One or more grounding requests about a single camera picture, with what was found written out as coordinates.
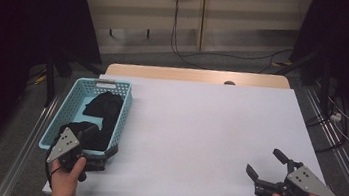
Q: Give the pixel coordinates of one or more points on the beige cabinet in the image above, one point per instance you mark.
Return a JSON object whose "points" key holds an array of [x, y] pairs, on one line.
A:
{"points": [[238, 25]]}

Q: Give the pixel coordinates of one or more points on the black shorts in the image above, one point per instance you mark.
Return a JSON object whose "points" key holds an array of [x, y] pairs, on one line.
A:
{"points": [[106, 113]]}

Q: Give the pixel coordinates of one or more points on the dark table grommet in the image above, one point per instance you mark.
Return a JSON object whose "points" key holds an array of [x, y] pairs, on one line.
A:
{"points": [[229, 83]]}

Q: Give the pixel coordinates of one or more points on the wooden table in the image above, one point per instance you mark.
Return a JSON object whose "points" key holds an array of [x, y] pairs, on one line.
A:
{"points": [[139, 70]]}

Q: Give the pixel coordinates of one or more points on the metal floor rail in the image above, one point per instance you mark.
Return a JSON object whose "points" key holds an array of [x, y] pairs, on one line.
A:
{"points": [[347, 166], [26, 150]]}

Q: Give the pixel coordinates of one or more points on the person's left hand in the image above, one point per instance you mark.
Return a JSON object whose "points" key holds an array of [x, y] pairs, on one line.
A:
{"points": [[64, 187]]}

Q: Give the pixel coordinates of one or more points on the black cloth garment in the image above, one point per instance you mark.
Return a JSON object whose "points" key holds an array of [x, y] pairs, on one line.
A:
{"points": [[151, 189]]}

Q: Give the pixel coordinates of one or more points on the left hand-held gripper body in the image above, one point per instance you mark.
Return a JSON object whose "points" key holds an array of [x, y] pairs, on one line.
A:
{"points": [[67, 145]]}

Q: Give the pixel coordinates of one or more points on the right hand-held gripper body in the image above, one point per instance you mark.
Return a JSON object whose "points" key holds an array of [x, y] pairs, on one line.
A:
{"points": [[303, 181]]}

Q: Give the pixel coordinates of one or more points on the light blue plastic basket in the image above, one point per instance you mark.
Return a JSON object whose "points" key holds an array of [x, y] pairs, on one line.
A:
{"points": [[59, 114]]}

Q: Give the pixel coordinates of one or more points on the white plug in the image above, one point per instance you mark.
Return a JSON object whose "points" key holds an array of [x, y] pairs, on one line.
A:
{"points": [[336, 117]]}

